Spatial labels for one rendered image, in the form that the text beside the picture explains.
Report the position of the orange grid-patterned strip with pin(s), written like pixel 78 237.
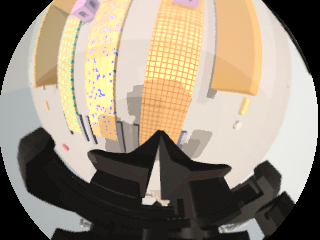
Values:
pixel 168 84

